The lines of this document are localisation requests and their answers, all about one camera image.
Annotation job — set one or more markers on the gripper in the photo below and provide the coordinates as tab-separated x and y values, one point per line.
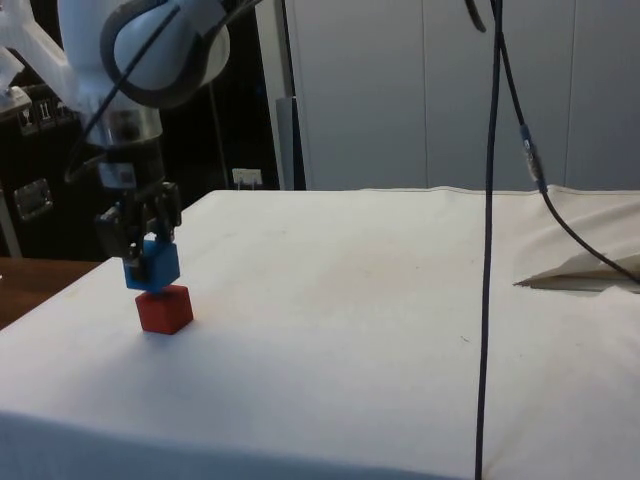
149	167

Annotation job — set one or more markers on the pale locker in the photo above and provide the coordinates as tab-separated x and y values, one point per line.
360	100

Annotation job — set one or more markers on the blue cube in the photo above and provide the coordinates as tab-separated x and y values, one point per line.
162	267

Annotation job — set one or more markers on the black cabinet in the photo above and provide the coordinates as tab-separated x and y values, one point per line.
210	150

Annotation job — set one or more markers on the red cube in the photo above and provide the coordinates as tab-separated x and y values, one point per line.
165	312

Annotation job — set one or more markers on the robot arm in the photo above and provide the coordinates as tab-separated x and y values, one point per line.
165	55

